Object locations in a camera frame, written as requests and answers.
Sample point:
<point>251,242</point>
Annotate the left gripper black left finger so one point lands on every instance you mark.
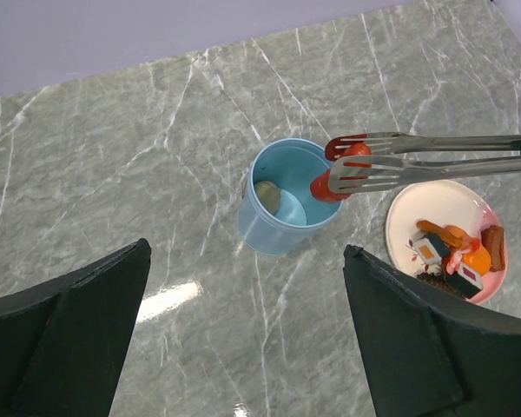
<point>63,342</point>

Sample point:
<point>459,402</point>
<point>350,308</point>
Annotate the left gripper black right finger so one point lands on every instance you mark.
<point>428,353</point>

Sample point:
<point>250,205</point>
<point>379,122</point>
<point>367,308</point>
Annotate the red sausage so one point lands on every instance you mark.
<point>319,187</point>

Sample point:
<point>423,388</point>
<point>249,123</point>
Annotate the steel serving tongs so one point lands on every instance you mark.
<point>369,162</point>

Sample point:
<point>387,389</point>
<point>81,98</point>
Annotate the light blue cylindrical container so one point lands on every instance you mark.
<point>291,164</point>

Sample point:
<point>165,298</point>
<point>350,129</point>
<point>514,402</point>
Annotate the beige round dumpling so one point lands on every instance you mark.
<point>269,196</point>

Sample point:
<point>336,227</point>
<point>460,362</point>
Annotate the dark brown fried piece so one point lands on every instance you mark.
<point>438,281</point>

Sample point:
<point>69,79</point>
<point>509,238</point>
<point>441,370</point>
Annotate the sushi roll red centre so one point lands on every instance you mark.
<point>466,281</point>

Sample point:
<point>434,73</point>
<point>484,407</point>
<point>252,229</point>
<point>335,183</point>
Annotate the sushi roll orange centre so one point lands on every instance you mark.
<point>431,249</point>

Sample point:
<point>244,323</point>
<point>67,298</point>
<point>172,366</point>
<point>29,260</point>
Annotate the orange tangerine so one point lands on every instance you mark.
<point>479,260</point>

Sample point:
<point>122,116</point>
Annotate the orange fried shrimp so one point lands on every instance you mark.
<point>454,237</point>

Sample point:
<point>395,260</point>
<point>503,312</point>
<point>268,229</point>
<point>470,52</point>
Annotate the brown grilled meat piece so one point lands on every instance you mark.
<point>493,239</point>

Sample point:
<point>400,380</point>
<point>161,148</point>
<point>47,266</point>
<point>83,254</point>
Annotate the pink round plate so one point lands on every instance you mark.
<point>444,203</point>

